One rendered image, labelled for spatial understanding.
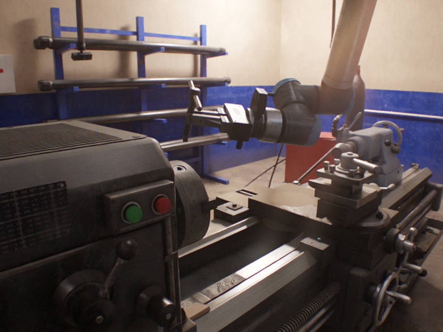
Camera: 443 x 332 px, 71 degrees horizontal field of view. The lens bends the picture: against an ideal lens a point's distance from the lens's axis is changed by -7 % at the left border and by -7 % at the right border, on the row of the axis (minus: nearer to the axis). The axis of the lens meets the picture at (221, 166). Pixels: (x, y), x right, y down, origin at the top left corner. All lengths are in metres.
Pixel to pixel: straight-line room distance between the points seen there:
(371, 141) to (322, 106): 0.95
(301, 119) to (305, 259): 0.53
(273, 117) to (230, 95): 4.51
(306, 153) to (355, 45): 3.32
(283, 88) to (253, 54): 4.79
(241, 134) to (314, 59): 5.19
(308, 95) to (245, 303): 0.62
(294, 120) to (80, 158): 0.54
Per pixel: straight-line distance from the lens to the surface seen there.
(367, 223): 1.29
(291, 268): 1.15
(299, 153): 4.21
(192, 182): 0.88
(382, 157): 2.08
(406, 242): 1.36
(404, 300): 1.25
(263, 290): 1.05
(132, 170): 0.58
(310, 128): 0.89
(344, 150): 1.73
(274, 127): 0.85
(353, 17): 0.92
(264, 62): 5.98
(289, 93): 0.96
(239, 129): 0.80
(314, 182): 1.22
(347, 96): 1.02
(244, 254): 1.45
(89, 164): 0.56
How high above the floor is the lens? 1.44
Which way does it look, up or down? 15 degrees down
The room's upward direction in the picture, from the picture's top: straight up
